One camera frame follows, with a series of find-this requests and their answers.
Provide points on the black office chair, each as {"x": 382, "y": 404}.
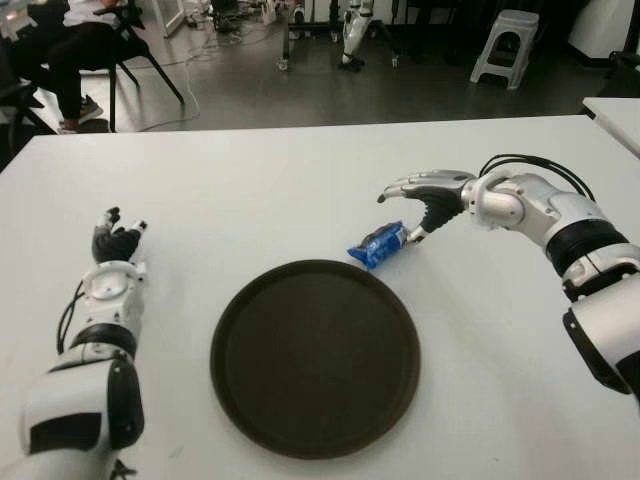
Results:
{"x": 132, "y": 42}

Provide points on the black wheeled metal frame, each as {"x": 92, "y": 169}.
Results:
{"x": 285, "y": 42}

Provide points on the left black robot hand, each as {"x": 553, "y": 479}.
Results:
{"x": 115, "y": 242}

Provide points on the person in black trousers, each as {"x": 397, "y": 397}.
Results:
{"x": 75, "y": 55}

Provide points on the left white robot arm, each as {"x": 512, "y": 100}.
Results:
{"x": 97, "y": 300}

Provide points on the white side table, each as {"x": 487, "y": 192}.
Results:
{"x": 617, "y": 120}

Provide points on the black armchair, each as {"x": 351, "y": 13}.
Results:
{"x": 622, "y": 75}

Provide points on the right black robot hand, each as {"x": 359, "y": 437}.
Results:
{"x": 440, "y": 192}

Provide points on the grey plastic stool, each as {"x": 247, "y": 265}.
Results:
{"x": 510, "y": 30}

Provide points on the white humanoid robot leg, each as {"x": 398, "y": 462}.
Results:
{"x": 352, "y": 32}

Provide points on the white framed board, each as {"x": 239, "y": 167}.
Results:
{"x": 172, "y": 20}

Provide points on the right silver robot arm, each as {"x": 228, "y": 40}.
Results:
{"x": 550, "y": 215}

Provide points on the round dark brown tray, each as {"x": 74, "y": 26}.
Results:
{"x": 315, "y": 360}

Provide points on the blue Oreo cookie pack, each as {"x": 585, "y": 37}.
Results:
{"x": 377, "y": 247}

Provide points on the black chair with armrest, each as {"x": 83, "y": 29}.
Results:
{"x": 20, "y": 100}

